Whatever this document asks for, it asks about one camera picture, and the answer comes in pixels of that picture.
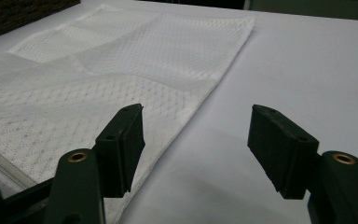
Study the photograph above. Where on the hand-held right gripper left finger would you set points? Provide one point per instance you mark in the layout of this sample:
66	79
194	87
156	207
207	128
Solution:
122	149

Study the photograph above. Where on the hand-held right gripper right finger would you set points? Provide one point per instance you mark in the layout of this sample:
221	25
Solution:
281	149

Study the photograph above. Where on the white mesh laundry bag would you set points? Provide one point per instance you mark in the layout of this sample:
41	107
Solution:
105	71

